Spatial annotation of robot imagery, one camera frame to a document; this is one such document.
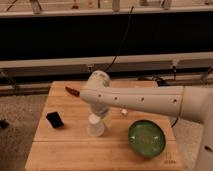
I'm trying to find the red brown chili pepper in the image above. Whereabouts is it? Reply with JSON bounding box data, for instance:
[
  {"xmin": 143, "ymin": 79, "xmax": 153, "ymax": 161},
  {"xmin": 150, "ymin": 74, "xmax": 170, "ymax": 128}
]
[{"xmin": 65, "ymin": 87, "xmax": 80, "ymax": 97}]

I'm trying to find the white plastic bottle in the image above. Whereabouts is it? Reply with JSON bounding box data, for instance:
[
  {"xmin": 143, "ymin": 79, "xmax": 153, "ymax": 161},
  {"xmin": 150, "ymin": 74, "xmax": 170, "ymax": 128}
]
[{"xmin": 121, "ymin": 109, "xmax": 128, "ymax": 116}]

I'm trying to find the black eraser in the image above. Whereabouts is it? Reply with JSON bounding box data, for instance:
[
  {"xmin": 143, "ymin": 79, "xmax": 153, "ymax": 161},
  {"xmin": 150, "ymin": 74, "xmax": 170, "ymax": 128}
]
[{"xmin": 46, "ymin": 112, "xmax": 64, "ymax": 128}]

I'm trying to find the green bowl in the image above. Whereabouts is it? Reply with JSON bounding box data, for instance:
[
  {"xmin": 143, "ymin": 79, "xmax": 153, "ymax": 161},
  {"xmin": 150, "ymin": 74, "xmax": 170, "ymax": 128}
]
[{"xmin": 128, "ymin": 120, "xmax": 166, "ymax": 159}]

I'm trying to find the black hanging cable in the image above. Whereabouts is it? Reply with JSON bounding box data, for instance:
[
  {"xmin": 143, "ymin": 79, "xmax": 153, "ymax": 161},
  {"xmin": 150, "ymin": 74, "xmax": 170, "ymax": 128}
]
[{"xmin": 101, "ymin": 5, "xmax": 135, "ymax": 74}]

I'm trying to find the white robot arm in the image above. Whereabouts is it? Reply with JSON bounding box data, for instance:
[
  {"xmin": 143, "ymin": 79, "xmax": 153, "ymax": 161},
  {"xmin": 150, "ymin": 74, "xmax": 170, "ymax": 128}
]
[{"xmin": 80, "ymin": 70, "xmax": 213, "ymax": 171}]

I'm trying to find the black object on floor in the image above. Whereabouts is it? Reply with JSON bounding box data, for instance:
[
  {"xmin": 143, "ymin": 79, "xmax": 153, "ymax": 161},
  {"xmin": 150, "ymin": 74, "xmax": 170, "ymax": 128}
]
[{"xmin": 0, "ymin": 120, "xmax": 9, "ymax": 129}]

